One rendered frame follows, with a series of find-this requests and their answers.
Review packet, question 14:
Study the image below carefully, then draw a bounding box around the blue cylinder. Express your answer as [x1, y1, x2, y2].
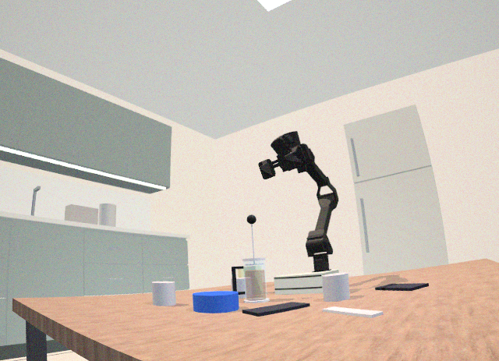
[193, 291, 239, 313]

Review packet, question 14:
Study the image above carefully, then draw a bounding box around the grey cylinder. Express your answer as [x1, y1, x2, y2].
[151, 281, 176, 306]
[322, 272, 350, 302]
[231, 278, 245, 299]

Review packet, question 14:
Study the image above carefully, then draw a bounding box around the white flat bar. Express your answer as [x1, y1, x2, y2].
[323, 306, 383, 318]

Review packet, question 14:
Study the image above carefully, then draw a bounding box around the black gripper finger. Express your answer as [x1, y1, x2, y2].
[284, 146, 306, 165]
[260, 160, 273, 179]

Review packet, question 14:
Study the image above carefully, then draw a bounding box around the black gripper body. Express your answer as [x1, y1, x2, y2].
[260, 143, 312, 179]

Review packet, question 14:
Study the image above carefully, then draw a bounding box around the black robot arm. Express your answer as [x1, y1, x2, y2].
[271, 131, 338, 273]

